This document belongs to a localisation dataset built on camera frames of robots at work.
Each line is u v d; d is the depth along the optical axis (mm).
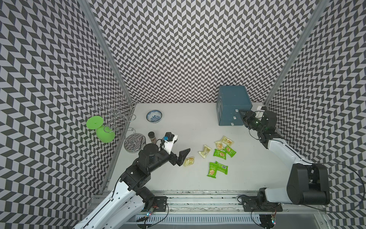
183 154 585
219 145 929
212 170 830
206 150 895
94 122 668
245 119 743
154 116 1086
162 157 525
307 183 421
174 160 608
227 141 963
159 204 723
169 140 565
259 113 753
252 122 743
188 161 865
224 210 722
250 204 727
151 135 892
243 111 865
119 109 1055
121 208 557
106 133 740
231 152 906
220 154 905
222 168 847
